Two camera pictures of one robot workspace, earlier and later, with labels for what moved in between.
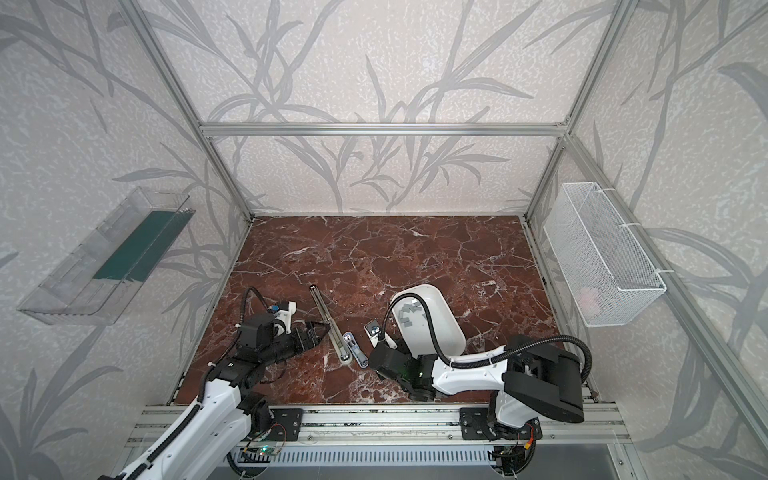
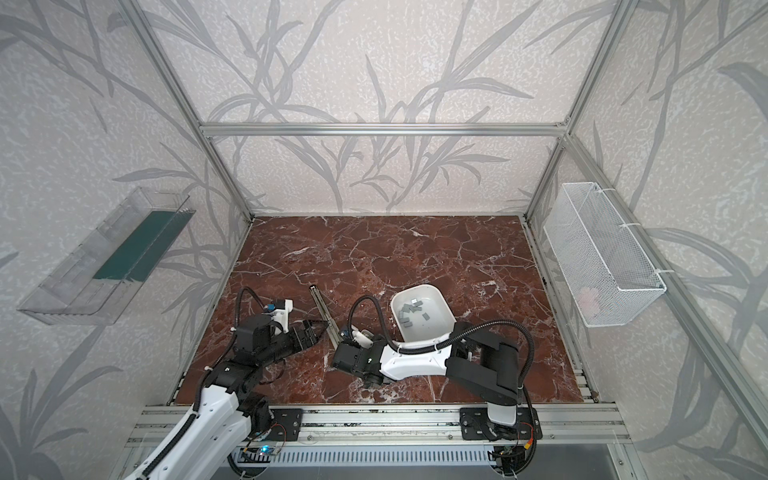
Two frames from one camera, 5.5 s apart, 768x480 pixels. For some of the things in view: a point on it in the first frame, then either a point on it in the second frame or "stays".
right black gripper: (377, 351) → (344, 355)
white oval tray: (414, 326) stays
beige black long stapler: (342, 348) stays
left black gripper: (303, 336) stays
